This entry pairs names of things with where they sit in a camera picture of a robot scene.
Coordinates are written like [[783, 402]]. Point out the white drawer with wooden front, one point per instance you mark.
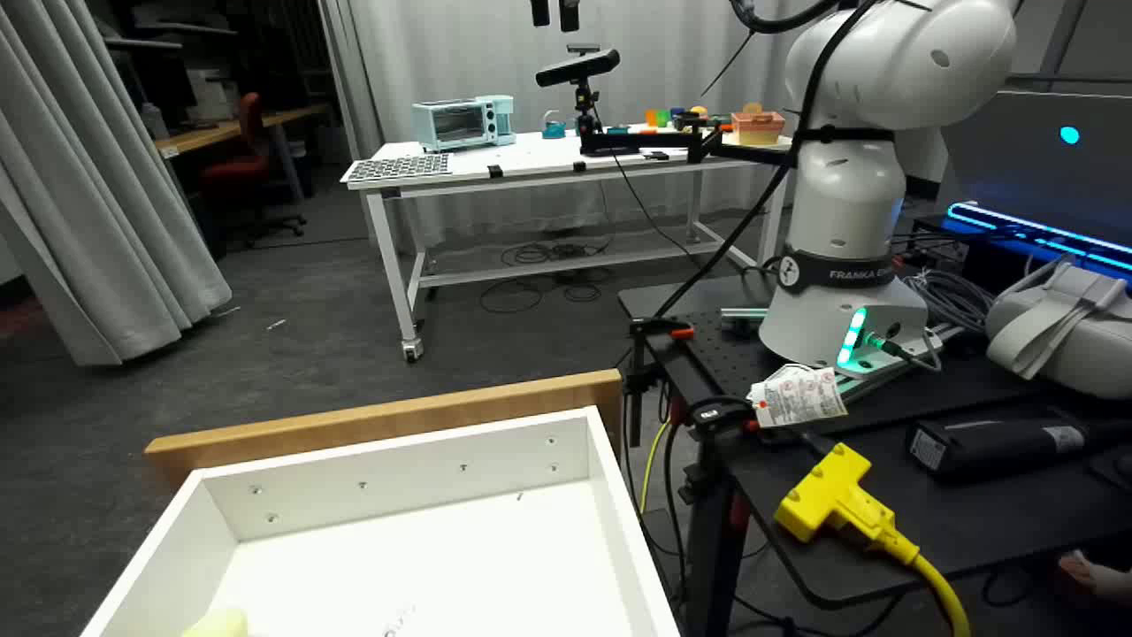
[[389, 427]]

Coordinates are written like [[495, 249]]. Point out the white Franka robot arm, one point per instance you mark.
[[851, 201]]

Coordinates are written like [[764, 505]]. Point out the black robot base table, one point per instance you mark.
[[1002, 506]]

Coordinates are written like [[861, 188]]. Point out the black clamp with orange tips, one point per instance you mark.
[[658, 336]]

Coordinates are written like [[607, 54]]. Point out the small blue toy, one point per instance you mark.
[[554, 126]]

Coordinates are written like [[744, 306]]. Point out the teal toy oven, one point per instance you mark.
[[461, 120]]

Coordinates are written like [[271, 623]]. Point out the white keyboard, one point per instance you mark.
[[393, 170]]

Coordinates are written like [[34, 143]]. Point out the small coloured toy blocks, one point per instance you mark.
[[674, 117]]

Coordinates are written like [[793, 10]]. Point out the crumpled white red packet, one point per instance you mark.
[[798, 395]]

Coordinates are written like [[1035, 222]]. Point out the orange toy basket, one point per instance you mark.
[[757, 126]]

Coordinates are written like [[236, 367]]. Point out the red office chair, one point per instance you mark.
[[240, 163]]

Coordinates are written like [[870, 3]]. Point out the wooden desk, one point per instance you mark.
[[224, 131]]

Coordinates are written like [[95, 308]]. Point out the black power brick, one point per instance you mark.
[[996, 445]]

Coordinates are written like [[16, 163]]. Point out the dark computer with blue lights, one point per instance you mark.
[[1036, 163]]

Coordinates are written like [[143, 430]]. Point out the grey curtain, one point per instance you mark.
[[81, 215]]

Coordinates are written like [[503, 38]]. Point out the white grey VR headset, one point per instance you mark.
[[1065, 323]]

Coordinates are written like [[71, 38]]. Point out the pinkish rounded object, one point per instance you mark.
[[1091, 575]]

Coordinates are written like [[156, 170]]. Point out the white metal frame table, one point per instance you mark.
[[530, 161]]

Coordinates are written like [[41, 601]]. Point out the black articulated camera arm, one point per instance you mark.
[[640, 143]]

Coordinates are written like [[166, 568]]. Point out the black stereo camera on clamp arm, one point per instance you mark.
[[578, 64]]

